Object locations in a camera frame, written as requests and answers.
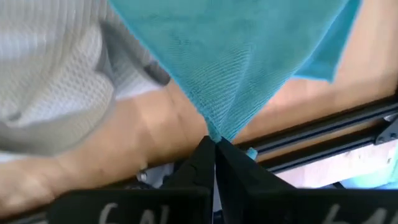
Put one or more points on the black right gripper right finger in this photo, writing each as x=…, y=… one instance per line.
x=255, y=199

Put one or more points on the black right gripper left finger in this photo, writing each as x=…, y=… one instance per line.
x=174, y=205

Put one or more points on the grey waffle microfiber towel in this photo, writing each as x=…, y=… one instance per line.
x=53, y=77

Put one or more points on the teal fluffy microfiber towel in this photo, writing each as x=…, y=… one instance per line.
x=230, y=56

